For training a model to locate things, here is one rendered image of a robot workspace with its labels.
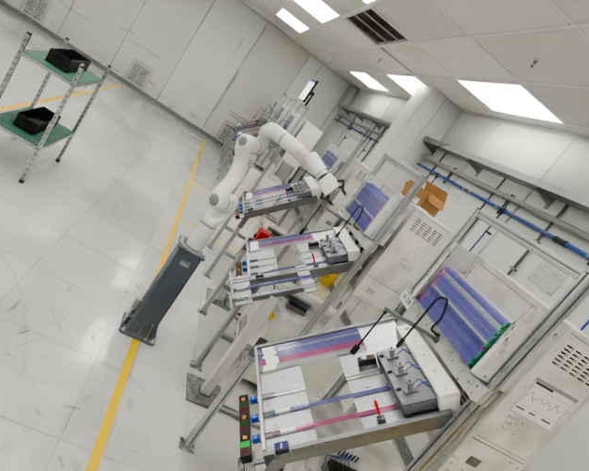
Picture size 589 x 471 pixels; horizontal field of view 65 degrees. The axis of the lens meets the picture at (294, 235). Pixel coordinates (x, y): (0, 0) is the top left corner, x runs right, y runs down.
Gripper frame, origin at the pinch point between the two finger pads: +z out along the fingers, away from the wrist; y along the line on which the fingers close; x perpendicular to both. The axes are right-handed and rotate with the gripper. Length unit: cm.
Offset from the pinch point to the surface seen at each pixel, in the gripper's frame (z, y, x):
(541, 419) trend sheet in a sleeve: 133, -26, 34
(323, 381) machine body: 76, 99, -81
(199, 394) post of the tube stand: 46, 143, -5
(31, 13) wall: -883, 406, -371
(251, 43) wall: -653, 95, -638
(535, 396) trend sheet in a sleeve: 124, -29, 42
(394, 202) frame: 7, -19, -49
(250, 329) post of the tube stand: 30, 91, -6
